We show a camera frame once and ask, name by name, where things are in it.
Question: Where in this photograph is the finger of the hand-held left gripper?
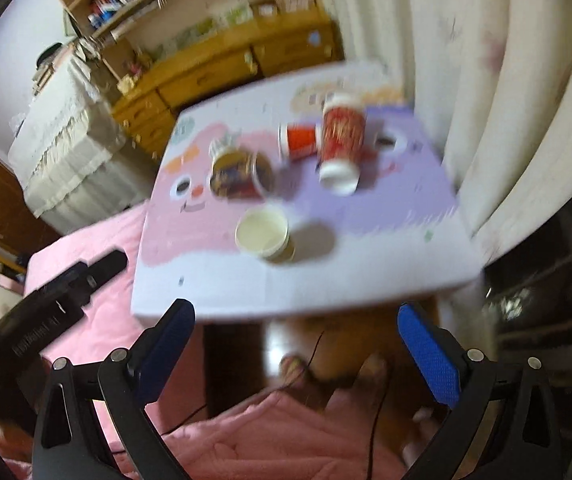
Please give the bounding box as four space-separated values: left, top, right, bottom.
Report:
86 251 129 288

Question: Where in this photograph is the pale green box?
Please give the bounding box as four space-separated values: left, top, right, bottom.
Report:
218 4 254 27

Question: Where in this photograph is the dark printed paper cup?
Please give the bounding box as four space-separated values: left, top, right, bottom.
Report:
208 136 274 201

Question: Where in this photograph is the row of books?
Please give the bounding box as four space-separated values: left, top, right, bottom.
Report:
87 0 137 29

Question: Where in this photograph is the person's pink quilted clothing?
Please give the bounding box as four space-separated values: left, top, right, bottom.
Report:
0 390 437 480

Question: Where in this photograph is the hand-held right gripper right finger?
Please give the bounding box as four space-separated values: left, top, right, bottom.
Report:
397 302 567 480

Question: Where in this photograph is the small red paper cup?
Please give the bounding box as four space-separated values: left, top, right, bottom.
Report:
278 123 323 162

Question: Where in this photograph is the white lace cover cloth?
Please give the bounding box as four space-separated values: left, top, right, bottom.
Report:
7 55 164 234

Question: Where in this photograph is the pink bed blanket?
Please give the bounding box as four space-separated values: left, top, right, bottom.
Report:
23 200 207 461

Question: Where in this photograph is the cream paper cup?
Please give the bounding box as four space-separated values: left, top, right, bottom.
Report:
235 205 296 264

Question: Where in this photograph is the tall red paper cup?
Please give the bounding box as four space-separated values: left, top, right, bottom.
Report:
317 91 368 196

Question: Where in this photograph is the cartoon printed folding table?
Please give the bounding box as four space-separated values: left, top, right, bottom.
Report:
131 62 484 411

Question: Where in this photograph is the metal rack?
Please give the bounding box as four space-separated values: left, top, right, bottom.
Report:
483 207 572 480

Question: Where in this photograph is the white curtain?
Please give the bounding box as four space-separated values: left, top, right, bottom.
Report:
308 0 572 263

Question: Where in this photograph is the wooden drawer cabinet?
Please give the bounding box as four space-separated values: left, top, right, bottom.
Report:
110 20 347 157

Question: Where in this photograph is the patterned slipper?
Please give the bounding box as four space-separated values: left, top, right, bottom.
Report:
278 354 312 383

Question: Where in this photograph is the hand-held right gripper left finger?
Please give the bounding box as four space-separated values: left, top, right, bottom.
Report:
31 298 197 480

